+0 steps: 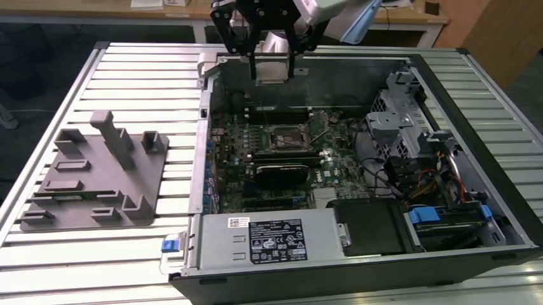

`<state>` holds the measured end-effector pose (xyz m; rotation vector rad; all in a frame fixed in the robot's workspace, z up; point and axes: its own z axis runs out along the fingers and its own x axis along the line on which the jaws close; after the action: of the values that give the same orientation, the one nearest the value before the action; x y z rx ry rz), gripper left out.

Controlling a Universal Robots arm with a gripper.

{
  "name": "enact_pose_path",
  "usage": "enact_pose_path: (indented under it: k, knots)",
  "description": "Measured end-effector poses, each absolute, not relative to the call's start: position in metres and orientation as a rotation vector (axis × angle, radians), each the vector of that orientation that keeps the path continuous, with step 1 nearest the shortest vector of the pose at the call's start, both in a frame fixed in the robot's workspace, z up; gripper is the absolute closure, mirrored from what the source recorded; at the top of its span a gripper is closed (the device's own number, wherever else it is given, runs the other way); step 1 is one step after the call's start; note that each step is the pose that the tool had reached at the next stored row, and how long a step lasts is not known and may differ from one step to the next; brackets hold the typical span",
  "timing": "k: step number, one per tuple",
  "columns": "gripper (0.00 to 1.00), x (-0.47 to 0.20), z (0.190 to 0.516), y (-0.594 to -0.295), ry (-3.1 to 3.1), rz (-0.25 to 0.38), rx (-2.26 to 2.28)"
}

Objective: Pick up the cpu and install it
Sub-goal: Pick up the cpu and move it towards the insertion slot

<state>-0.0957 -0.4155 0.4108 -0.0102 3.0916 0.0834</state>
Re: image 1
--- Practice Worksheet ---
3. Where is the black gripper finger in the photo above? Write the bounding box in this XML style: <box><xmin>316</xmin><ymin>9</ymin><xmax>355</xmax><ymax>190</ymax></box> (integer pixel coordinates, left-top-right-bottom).
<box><xmin>287</xmin><ymin>17</ymin><xmax>332</xmax><ymax>80</ymax></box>
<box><xmin>209</xmin><ymin>8</ymin><xmax>261</xmax><ymax>81</ymax></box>

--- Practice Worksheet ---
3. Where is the silver CPU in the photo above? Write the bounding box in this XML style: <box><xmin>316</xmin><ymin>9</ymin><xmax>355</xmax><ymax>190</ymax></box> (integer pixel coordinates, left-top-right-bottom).
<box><xmin>255</xmin><ymin>58</ymin><xmax>291</xmax><ymax>86</ymax></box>

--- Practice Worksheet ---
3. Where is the CPU socket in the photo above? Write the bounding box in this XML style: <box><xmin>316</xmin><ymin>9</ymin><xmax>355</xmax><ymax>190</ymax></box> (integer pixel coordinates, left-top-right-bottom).
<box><xmin>267</xmin><ymin>125</ymin><xmax>313</xmax><ymax>153</ymax></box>

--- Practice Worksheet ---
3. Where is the RAM slot with white clips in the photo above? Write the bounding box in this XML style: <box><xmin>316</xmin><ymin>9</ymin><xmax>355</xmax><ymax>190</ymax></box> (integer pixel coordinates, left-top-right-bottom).
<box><xmin>247</xmin><ymin>114</ymin><xmax>313</xmax><ymax>121</ymax></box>
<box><xmin>245</xmin><ymin>105</ymin><xmax>313</xmax><ymax>112</ymax></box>

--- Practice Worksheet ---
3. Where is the RAM slot with black clips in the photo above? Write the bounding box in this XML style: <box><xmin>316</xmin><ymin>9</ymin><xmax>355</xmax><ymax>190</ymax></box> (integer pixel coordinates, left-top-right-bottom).
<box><xmin>245</xmin><ymin>110</ymin><xmax>313</xmax><ymax>116</ymax></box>
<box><xmin>253</xmin><ymin>151</ymin><xmax>320</xmax><ymax>158</ymax></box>
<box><xmin>247</xmin><ymin>118</ymin><xmax>313</xmax><ymax>126</ymax></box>

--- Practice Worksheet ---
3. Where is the green RAM stick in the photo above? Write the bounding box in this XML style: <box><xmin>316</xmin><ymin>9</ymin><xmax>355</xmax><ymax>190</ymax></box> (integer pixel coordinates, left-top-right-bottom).
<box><xmin>253</xmin><ymin>156</ymin><xmax>323</xmax><ymax>168</ymax></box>
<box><xmin>36</xmin><ymin>189</ymin><xmax>117</xmax><ymax>201</ymax></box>

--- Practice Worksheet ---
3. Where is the wooden desk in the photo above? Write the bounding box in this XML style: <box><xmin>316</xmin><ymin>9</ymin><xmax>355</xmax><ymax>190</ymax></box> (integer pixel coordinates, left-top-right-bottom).
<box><xmin>0</xmin><ymin>0</ymin><xmax>451</xmax><ymax>48</ymax></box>

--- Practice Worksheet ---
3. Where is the silver metal drive cage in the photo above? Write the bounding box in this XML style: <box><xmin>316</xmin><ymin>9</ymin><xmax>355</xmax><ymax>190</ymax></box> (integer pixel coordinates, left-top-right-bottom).
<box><xmin>363</xmin><ymin>71</ymin><xmax>440</xmax><ymax>161</ymax></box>

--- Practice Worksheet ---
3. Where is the black graphics card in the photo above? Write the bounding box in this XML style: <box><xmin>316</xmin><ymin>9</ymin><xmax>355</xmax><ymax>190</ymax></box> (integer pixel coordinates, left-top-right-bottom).
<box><xmin>253</xmin><ymin>163</ymin><xmax>313</xmax><ymax>193</ymax></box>

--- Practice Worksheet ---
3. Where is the green motherboard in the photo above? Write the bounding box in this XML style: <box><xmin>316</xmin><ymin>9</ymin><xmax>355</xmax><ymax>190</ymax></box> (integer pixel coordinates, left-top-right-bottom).
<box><xmin>207</xmin><ymin>107</ymin><xmax>371</xmax><ymax>214</ymax></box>

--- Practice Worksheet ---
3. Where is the small silver heatsink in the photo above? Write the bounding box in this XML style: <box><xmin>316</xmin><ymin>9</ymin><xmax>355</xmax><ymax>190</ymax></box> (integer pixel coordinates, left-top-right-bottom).
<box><xmin>312</xmin><ymin>187</ymin><xmax>339</xmax><ymax>205</ymax></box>

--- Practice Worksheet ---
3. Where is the black expansion slot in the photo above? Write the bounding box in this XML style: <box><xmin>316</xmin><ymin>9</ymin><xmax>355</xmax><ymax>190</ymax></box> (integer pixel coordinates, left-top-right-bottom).
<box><xmin>241</xmin><ymin>197</ymin><xmax>295</xmax><ymax>207</ymax></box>

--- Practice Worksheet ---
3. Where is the wooden cabinet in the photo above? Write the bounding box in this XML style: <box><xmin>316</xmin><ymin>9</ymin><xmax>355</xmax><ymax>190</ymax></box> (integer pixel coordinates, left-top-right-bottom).
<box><xmin>435</xmin><ymin>0</ymin><xmax>543</xmax><ymax>88</ymax></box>

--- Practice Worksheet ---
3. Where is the grey parts rack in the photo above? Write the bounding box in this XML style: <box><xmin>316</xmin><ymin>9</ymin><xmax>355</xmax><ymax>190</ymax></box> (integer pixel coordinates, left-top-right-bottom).
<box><xmin>19</xmin><ymin>110</ymin><xmax>171</xmax><ymax>234</ymax></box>

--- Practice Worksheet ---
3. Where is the blue disk carrier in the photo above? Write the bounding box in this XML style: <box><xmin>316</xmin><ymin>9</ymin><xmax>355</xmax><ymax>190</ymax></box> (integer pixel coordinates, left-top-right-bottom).
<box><xmin>404</xmin><ymin>203</ymin><xmax>495</xmax><ymax>250</ymax></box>

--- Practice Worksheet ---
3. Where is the silver power supply unit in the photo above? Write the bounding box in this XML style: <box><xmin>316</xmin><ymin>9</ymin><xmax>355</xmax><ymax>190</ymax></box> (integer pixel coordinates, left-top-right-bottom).
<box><xmin>180</xmin><ymin>212</ymin><xmax>347</xmax><ymax>278</ymax></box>

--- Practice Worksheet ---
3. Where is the grey metal leg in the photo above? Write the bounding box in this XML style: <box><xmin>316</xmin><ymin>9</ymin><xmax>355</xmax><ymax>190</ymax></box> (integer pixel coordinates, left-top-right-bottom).
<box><xmin>0</xmin><ymin>101</ymin><xmax>20</xmax><ymax>130</ymax></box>

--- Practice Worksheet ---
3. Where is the black open PC case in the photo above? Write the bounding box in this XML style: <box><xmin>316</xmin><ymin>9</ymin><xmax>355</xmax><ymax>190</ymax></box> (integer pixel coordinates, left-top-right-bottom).
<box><xmin>167</xmin><ymin>52</ymin><xmax>543</xmax><ymax>305</ymax></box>

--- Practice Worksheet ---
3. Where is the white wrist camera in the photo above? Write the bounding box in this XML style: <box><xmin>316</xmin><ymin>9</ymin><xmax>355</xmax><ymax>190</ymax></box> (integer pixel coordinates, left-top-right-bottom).
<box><xmin>292</xmin><ymin>0</ymin><xmax>340</xmax><ymax>25</ymax></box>

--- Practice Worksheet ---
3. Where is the yellow wire bundle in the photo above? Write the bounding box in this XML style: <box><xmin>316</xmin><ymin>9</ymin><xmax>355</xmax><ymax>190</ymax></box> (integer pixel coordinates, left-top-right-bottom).
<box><xmin>404</xmin><ymin>177</ymin><xmax>440</xmax><ymax>204</ymax></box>

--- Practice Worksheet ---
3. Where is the red wire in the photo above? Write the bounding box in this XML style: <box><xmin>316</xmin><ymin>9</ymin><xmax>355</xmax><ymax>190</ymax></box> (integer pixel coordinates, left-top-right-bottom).
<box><xmin>450</xmin><ymin>152</ymin><xmax>470</xmax><ymax>204</ymax></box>

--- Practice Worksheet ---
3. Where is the silver handle with blue tab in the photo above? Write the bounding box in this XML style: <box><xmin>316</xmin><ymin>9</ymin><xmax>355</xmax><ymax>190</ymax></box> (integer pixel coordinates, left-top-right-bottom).
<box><xmin>159</xmin><ymin>231</ymin><xmax>188</xmax><ymax>276</ymax></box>

